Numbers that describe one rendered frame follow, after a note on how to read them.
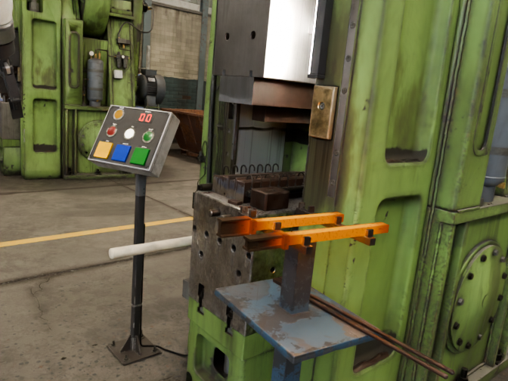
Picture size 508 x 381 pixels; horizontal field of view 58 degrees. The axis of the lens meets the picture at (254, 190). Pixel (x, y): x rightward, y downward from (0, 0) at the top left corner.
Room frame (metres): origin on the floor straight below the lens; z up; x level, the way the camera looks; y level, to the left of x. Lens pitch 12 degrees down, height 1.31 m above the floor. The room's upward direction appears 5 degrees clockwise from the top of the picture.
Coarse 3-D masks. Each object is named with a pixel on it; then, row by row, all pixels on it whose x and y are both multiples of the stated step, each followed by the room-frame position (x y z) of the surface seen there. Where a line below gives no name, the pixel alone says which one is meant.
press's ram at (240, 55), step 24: (240, 0) 1.71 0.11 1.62; (264, 0) 1.62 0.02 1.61; (288, 0) 1.64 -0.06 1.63; (312, 0) 1.72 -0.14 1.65; (240, 24) 1.70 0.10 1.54; (264, 24) 1.61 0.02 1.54; (288, 24) 1.65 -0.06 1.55; (312, 24) 1.73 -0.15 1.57; (216, 48) 1.81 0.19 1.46; (240, 48) 1.69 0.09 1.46; (264, 48) 1.60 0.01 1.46; (288, 48) 1.66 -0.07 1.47; (216, 72) 1.80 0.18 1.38; (240, 72) 1.69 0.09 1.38; (264, 72) 1.59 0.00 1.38; (288, 72) 1.66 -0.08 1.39
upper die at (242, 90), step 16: (224, 80) 1.76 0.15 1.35; (240, 80) 1.68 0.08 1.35; (256, 80) 1.64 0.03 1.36; (272, 80) 1.69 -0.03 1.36; (224, 96) 1.75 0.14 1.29; (240, 96) 1.68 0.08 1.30; (256, 96) 1.64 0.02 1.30; (272, 96) 1.69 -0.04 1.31; (288, 96) 1.74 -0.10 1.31; (304, 96) 1.80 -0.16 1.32
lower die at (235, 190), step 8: (216, 176) 1.77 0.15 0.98; (224, 176) 1.73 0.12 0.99; (264, 176) 1.75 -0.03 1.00; (272, 176) 1.78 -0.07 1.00; (280, 176) 1.81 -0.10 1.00; (216, 184) 1.76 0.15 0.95; (224, 184) 1.72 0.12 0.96; (232, 184) 1.68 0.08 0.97; (240, 184) 1.65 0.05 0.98; (248, 184) 1.64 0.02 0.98; (256, 184) 1.67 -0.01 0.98; (264, 184) 1.69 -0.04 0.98; (272, 184) 1.72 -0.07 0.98; (280, 184) 1.75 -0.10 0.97; (216, 192) 1.76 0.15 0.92; (224, 192) 1.72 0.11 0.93; (232, 192) 1.68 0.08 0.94; (240, 192) 1.64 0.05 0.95; (240, 200) 1.64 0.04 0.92; (248, 200) 1.64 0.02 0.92
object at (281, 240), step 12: (324, 228) 1.11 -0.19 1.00; (336, 228) 1.12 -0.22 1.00; (348, 228) 1.13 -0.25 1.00; (360, 228) 1.14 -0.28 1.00; (372, 228) 1.17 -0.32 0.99; (384, 228) 1.19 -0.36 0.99; (252, 240) 0.96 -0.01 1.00; (264, 240) 0.99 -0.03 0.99; (276, 240) 1.01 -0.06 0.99; (288, 240) 1.00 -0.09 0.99; (300, 240) 1.03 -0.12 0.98; (312, 240) 1.06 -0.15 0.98; (324, 240) 1.08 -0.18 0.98
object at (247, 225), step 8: (240, 216) 1.11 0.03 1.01; (248, 216) 1.13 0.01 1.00; (280, 216) 1.19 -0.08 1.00; (288, 216) 1.19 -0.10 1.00; (296, 216) 1.20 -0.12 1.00; (304, 216) 1.21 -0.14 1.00; (312, 216) 1.22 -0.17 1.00; (320, 216) 1.22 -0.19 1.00; (328, 216) 1.24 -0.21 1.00; (224, 224) 1.07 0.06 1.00; (232, 224) 1.08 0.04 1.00; (240, 224) 1.09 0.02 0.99; (248, 224) 1.11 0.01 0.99; (256, 224) 1.10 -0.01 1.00; (264, 224) 1.12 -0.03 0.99; (272, 224) 1.14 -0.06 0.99; (288, 224) 1.16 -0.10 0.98; (296, 224) 1.18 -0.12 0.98; (304, 224) 1.19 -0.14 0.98; (312, 224) 1.21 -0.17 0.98; (320, 224) 1.23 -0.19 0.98; (224, 232) 1.07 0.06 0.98; (232, 232) 1.08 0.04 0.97; (240, 232) 1.09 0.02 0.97; (248, 232) 1.10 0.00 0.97
